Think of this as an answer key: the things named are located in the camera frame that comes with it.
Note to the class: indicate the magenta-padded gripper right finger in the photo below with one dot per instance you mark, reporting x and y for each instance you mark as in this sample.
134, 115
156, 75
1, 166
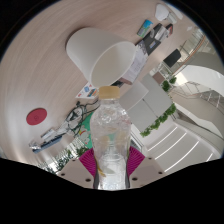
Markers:
136, 160

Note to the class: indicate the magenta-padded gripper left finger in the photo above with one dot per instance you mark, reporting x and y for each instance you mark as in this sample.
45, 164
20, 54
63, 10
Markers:
87, 163

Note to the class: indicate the clear bottle with wooden cap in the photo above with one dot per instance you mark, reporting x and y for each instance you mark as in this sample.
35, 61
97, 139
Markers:
110, 140

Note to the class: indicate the row of tall green plants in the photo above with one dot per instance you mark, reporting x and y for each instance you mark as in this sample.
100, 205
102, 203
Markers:
63, 160

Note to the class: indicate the ceiling light strips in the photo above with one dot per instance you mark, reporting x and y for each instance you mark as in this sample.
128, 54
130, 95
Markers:
176, 146

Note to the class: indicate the white cabinet topped with plants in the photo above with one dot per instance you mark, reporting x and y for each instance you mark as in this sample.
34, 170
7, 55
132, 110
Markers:
150, 106

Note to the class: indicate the white chair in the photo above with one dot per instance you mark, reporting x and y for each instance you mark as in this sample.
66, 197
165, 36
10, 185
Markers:
133, 96

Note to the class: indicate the flat round red coaster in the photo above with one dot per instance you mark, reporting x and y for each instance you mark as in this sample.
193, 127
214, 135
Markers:
36, 116

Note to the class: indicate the colourful sticker sheet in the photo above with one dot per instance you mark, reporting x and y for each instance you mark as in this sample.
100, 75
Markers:
87, 90

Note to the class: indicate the brown planter with green plants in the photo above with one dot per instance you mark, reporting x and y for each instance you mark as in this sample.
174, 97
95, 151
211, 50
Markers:
165, 83

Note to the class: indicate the black chair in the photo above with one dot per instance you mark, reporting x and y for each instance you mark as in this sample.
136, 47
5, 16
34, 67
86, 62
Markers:
172, 57

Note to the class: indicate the white mug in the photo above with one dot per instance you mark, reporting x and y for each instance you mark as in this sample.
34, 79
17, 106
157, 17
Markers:
86, 50

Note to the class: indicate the black folder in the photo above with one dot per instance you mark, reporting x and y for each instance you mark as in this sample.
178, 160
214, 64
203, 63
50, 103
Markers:
153, 41

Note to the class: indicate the glass balustrade with wooden handrail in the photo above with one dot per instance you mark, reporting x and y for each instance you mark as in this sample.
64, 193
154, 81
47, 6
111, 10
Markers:
196, 45

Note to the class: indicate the small blue packet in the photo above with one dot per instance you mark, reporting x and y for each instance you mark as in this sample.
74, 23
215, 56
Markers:
145, 27

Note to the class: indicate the small red and black case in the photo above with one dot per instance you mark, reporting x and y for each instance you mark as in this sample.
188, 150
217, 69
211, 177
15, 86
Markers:
169, 30

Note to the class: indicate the white power adapter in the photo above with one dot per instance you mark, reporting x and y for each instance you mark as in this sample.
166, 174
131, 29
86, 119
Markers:
175, 17

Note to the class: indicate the white computer mouse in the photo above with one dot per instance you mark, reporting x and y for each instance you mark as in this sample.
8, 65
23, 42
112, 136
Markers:
162, 11

